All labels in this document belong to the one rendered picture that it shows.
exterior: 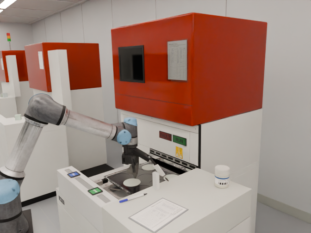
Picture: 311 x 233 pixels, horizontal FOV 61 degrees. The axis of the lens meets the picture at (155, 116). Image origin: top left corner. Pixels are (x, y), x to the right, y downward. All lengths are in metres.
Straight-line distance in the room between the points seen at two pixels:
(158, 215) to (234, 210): 0.38
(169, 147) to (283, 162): 1.57
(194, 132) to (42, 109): 0.81
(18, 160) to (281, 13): 2.49
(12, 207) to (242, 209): 1.03
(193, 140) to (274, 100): 1.51
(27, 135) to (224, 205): 0.95
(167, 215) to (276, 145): 2.02
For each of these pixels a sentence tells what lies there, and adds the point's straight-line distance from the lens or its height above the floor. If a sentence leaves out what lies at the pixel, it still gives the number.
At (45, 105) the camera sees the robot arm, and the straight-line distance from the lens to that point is 1.25.
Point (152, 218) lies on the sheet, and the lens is 1.14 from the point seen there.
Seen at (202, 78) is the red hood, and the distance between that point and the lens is 1.49.
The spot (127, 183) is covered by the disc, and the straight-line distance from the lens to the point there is 1.57.
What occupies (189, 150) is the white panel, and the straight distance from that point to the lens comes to 1.60.
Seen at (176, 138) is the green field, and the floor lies 1.10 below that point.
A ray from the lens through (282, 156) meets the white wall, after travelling 3.00.
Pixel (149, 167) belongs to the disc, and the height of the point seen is 0.90.
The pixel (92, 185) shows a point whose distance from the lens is 1.46.
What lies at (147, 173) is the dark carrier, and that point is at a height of 0.90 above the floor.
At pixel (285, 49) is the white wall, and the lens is 2.85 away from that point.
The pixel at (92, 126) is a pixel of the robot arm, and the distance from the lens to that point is 1.29.
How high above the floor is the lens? 1.59
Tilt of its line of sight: 12 degrees down
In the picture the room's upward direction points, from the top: 1 degrees counter-clockwise
